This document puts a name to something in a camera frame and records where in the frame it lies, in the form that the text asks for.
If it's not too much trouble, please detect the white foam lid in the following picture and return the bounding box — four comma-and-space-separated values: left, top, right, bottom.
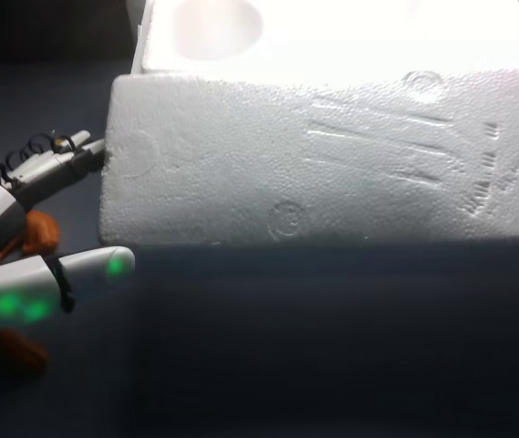
98, 68, 519, 247

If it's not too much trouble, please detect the styrofoam tray with round wells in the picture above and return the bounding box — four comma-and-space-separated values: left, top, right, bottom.
130, 0, 519, 77

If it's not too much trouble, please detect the orange toy chicken drumstick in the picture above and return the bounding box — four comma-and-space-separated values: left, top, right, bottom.
0, 208, 62, 265

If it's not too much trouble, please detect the brown ridged toy bread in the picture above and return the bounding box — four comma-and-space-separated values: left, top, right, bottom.
0, 328, 50, 382

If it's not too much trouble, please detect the grey table cloth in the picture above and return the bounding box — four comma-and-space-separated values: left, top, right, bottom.
0, 58, 519, 438

